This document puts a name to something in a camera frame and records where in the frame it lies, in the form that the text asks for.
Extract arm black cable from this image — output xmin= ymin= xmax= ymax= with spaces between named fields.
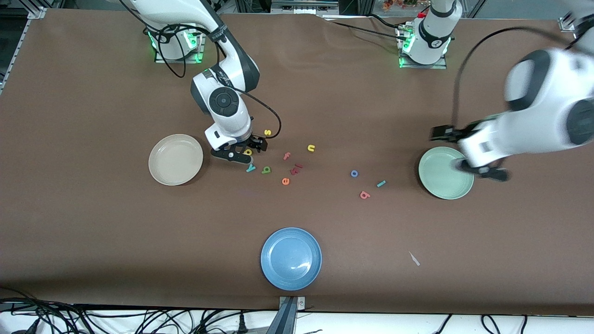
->
xmin=452 ymin=27 xmax=578 ymax=133
xmin=155 ymin=26 xmax=282 ymax=140

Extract silver aluminium crossbar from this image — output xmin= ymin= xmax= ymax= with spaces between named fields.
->
xmin=271 ymin=1 xmax=339 ymax=13

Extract black floor cable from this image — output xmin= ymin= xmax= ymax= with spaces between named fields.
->
xmin=429 ymin=315 xmax=453 ymax=334
xmin=480 ymin=315 xmax=502 ymax=334
xmin=0 ymin=288 xmax=93 ymax=334

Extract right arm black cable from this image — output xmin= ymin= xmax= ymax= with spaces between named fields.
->
xmin=155 ymin=26 xmax=282 ymax=140

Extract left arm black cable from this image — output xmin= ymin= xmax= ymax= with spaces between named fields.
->
xmin=452 ymin=27 xmax=578 ymax=133

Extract black cable on sheet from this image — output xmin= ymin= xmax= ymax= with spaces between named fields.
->
xmin=325 ymin=13 xmax=405 ymax=41

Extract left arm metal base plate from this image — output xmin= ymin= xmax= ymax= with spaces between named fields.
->
xmin=398 ymin=23 xmax=448 ymax=70

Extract grey aluminium mast profile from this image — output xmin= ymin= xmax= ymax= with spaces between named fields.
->
xmin=265 ymin=297 xmax=297 ymax=334

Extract aluminium table edge profile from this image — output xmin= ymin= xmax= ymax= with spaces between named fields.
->
xmin=0 ymin=19 xmax=31 ymax=96

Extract brown table cover sheet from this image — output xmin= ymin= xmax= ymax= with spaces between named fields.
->
xmin=0 ymin=8 xmax=594 ymax=317

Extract orange dried flowers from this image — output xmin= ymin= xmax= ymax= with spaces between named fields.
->
xmin=381 ymin=0 xmax=418 ymax=12

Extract blue round plate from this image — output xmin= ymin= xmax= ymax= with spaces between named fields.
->
xmin=260 ymin=227 xmax=323 ymax=291

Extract beige round plate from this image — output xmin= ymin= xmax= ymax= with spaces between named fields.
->
xmin=148 ymin=134 xmax=204 ymax=186

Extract pale green round plate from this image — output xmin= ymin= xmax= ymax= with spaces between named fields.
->
xmin=418 ymin=146 xmax=474 ymax=200

